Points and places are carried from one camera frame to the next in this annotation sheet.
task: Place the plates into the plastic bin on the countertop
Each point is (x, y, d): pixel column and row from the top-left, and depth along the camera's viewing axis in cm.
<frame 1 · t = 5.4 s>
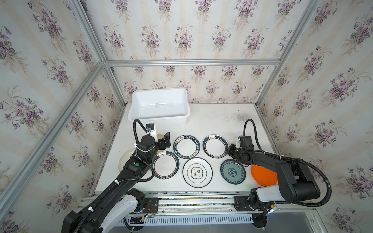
left hand: (162, 133, 78), fingers open
right hand: (230, 149, 93), fingers closed
white plastic bin: (166, 108, 120), on the table
green red rimmed plate: (166, 165, 92), on the table
green rim lettered plate: (186, 146, 98), on the table
green red rimmed plate 2: (215, 146, 98), on the table
white plate black outline: (197, 172, 86), on the table
teal blue floral plate: (232, 172, 86), on the table

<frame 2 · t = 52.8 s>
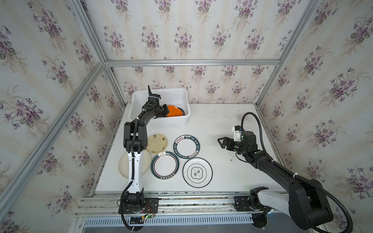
left hand: (168, 110, 107), fingers closed
right hand: (227, 140, 86), fingers open
orange plastic plate: (174, 111, 114), point 3 cm above the table
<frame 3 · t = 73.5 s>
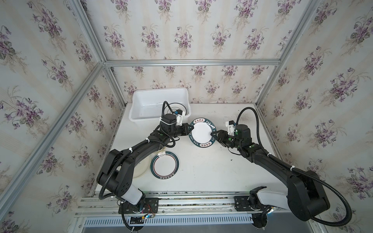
left hand: (193, 127, 83), fingers closed
right hand: (217, 134, 83), fingers open
green rim lettered plate: (200, 135, 84), point 16 cm above the table
white plate black outline: (175, 107, 116), point 4 cm above the table
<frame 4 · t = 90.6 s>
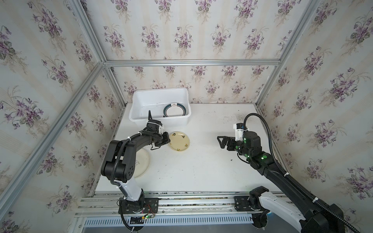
left hand: (170, 140, 95), fingers closed
right hand: (228, 137, 79), fingers open
green red rimmed plate: (174, 109, 113), point 4 cm above the table
small yellow floral plate: (179, 141, 98), on the table
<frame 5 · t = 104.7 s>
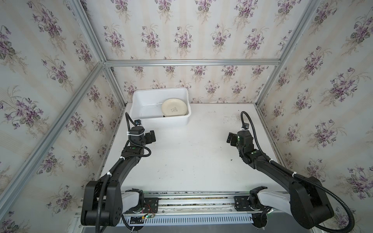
left hand: (144, 133, 87), fingers open
right hand: (241, 134, 88), fingers open
large cream plate: (174, 107, 110), point 8 cm above the table
